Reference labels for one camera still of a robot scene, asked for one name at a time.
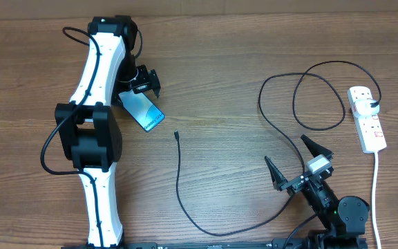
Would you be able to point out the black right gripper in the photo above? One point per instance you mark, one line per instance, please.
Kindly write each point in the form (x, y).
(294, 185)

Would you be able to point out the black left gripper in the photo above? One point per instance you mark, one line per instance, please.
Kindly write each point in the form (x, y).
(146, 78)

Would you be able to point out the Galaxy S24 smartphone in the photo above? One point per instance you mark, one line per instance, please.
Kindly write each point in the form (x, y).
(145, 113)

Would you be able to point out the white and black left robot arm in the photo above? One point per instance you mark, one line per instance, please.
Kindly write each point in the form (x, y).
(89, 133)

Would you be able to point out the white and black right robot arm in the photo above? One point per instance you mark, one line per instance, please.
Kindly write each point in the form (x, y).
(344, 220)

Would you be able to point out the white charger plug adapter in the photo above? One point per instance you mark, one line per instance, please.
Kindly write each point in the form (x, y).
(365, 107)

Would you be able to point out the white power strip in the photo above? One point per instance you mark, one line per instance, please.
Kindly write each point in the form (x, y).
(369, 128)

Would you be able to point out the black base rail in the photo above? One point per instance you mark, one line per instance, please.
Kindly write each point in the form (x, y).
(219, 245)

